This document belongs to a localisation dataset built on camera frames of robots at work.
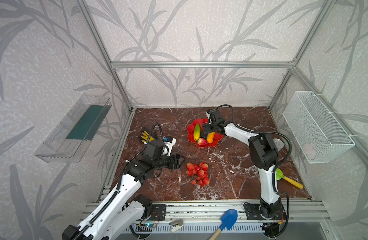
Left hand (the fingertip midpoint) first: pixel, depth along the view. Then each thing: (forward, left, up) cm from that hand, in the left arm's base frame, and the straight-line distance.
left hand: (183, 154), depth 74 cm
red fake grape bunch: (-4, -9, -12) cm, 16 cm away
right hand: (+31, -16, -12) cm, 37 cm away
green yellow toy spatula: (-4, -55, -17) cm, 57 cm away
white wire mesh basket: (+2, -59, +16) cm, 61 cm away
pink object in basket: (+1, -63, +3) cm, 63 cm away
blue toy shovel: (-25, -23, -18) cm, 38 cm away
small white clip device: (-28, +3, -17) cm, 33 cm away
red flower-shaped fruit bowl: (+21, -21, -16) cm, 33 cm away
